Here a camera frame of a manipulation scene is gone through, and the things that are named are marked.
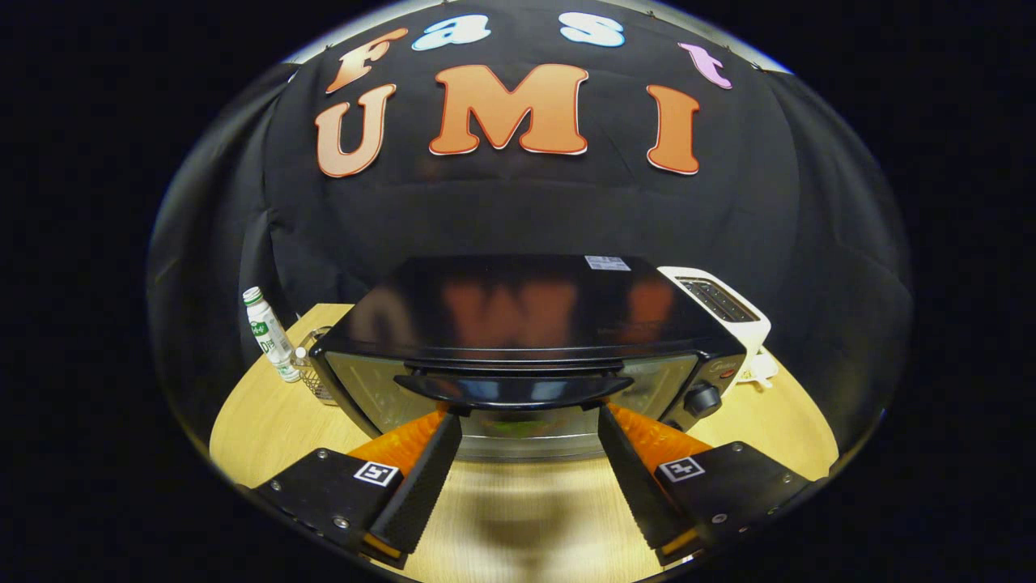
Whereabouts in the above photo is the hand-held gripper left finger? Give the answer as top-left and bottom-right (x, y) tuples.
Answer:
(251, 410), (465, 569)

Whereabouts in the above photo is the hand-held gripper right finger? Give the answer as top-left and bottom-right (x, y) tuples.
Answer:
(597, 402), (814, 568)

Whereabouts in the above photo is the black toaster oven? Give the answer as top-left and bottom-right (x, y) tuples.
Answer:
(310, 255), (747, 462)

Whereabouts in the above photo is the white pop-up toaster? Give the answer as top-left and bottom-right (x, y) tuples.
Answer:
(657, 266), (772, 381)

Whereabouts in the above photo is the white divided dish with beans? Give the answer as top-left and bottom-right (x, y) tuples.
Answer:
(732, 352), (779, 388)

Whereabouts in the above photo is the white bottle with green label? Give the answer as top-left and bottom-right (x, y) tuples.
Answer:
(242, 287), (302, 383)

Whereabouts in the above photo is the metal wire basket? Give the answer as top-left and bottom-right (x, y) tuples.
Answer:
(291, 326), (339, 406)

